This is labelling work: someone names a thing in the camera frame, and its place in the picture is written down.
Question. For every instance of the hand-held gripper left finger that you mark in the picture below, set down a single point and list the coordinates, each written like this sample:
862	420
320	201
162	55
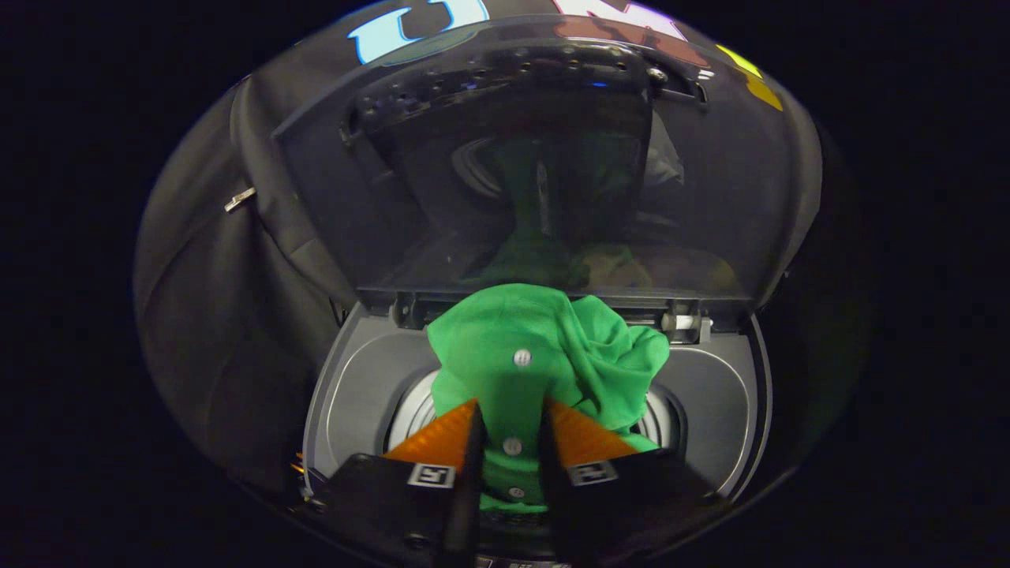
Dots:
465	505

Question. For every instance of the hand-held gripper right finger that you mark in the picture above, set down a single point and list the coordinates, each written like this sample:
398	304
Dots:
556	505

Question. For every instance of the green polo shirt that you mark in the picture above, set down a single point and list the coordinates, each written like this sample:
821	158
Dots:
505	331

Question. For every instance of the transparent washing machine lid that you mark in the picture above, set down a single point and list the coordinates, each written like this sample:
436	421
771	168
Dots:
331	197

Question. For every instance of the black backdrop cloth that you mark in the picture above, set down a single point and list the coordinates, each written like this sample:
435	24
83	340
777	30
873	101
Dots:
221	315

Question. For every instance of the silver clip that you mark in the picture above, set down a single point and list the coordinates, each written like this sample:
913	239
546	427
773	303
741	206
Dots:
239	198

